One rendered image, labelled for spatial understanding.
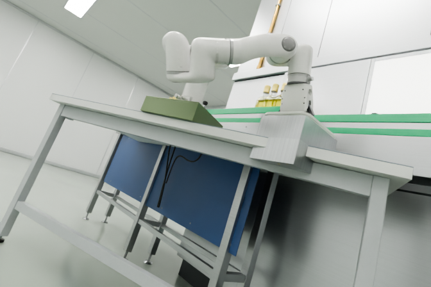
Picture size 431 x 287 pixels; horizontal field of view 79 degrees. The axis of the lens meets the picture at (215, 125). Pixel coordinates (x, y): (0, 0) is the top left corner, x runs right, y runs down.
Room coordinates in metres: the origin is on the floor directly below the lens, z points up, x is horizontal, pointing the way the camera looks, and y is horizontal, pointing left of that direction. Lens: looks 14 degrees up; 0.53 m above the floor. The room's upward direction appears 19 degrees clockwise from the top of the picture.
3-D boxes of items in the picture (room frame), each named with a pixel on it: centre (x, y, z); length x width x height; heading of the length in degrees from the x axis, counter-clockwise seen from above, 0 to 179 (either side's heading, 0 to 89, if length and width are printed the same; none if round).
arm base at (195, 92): (1.09, 0.14, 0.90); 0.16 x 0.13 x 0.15; 148
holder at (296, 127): (0.89, -0.30, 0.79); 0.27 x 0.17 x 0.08; 128
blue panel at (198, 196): (1.76, 0.19, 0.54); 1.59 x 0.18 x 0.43; 38
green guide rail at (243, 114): (1.73, 0.27, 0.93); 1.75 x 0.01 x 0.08; 38
